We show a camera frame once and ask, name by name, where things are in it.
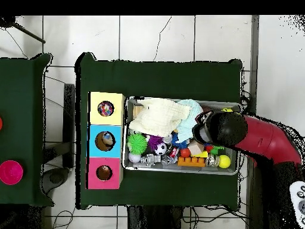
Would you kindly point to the green spiky ball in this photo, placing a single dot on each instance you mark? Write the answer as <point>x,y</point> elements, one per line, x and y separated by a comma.
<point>137,143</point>

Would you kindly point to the yellow ball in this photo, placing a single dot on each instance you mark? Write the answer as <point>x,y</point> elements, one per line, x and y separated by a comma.
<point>224,161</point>
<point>228,110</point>

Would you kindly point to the grey toy robot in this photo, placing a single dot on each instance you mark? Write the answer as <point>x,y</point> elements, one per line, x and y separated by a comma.
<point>150,160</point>

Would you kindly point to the white baseball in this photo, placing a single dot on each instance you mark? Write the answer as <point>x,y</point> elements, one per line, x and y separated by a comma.
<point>134,157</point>

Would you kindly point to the wooden box with three holes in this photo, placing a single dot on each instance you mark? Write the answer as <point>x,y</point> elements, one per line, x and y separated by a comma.
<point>105,162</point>

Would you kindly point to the green cloth side table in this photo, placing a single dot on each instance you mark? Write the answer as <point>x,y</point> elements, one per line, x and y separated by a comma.
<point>21,95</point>

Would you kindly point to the black stand pole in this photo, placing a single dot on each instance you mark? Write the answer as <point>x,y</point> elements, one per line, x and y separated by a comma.
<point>5,22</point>

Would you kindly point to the shallow clear mesh bin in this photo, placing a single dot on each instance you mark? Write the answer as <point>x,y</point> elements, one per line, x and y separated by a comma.
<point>131,164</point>

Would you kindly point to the orange toy brick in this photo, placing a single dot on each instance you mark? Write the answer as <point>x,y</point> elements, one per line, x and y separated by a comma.
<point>191,161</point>

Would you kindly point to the mint waffle cloth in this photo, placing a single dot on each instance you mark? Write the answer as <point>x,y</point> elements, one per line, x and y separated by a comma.
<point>188,121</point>

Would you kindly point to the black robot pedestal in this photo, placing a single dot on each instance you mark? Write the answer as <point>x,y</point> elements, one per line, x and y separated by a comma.
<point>152,219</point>

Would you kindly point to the pink round disc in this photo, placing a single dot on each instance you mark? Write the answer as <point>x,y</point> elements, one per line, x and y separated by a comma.
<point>10,172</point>

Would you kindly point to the small soccer ball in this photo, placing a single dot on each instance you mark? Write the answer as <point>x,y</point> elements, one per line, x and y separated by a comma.
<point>160,148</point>

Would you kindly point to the purple spiky ball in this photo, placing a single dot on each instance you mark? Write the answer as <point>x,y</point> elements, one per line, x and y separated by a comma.
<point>154,142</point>

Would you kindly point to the blue spiky ball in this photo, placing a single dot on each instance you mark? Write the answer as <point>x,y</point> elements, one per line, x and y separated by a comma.
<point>178,140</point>

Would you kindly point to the cream waffle cloth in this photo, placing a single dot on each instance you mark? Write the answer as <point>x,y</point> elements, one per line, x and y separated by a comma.
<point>159,119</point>

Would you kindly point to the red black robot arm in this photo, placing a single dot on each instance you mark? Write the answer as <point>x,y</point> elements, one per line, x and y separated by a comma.
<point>257,138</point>

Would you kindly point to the crushed silver drink can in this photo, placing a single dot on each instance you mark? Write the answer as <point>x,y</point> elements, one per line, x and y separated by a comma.
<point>211,161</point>

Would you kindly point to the grey round base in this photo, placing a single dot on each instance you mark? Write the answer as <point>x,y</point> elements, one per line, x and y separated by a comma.
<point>56,180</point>

